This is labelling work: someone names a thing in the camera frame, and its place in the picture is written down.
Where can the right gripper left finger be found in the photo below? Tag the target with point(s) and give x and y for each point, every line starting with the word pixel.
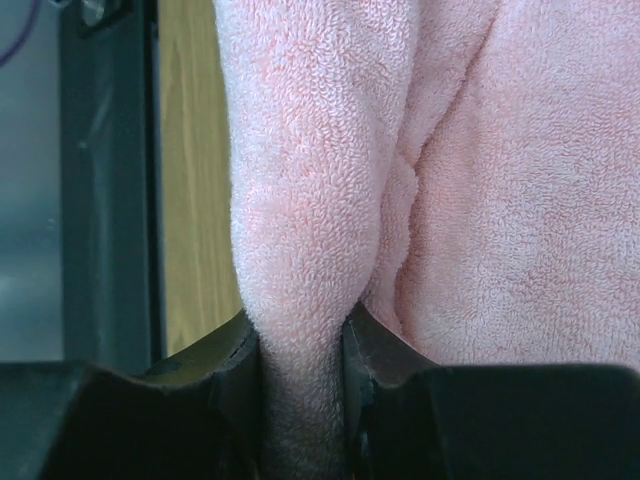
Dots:
pixel 194 415

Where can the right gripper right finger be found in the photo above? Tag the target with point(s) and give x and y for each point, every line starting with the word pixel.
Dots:
pixel 408 418

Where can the pink towel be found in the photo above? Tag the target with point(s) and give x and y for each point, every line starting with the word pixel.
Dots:
pixel 468 170

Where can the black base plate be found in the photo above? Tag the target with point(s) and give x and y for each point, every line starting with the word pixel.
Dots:
pixel 112 270

